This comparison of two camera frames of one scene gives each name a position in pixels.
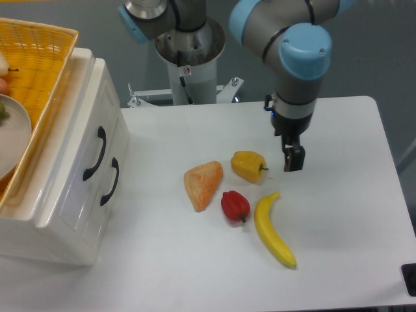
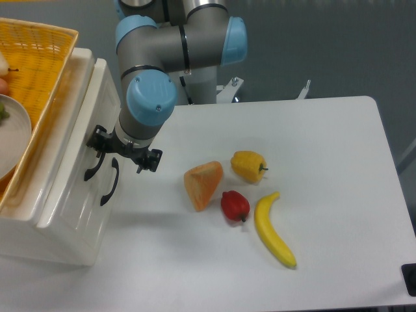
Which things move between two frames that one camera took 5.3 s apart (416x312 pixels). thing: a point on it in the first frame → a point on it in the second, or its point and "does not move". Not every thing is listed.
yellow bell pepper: x=249 y=166 does not move
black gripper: x=289 y=121 → x=143 y=157
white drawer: x=72 y=186 does not move
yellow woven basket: x=39 y=56 does not move
